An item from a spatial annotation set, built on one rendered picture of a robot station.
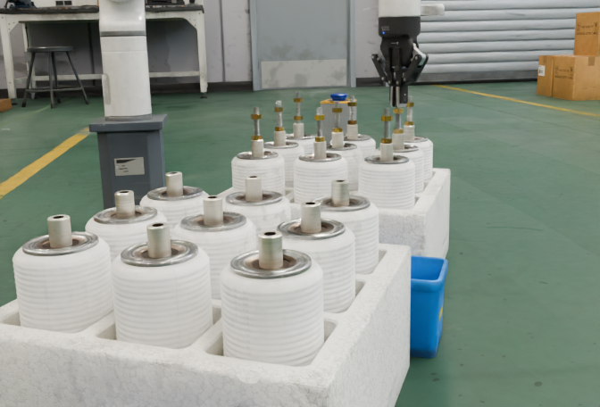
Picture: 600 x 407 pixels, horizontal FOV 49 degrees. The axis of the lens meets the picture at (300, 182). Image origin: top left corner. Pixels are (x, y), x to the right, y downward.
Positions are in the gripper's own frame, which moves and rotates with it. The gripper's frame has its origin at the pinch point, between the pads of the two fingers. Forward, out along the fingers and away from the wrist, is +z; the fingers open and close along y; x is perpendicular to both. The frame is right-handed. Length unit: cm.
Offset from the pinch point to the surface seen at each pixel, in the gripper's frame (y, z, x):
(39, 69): -547, 12, 74
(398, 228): 14.5, 19.4, -13.6
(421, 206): 13.8, 16.9, -7.7
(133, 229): 18, 10, -59
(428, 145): -2.2, 10.7, 10.3
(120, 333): 30, 16, -65
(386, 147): 7.8, 7.4, -10.2
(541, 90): -218, 34, 360
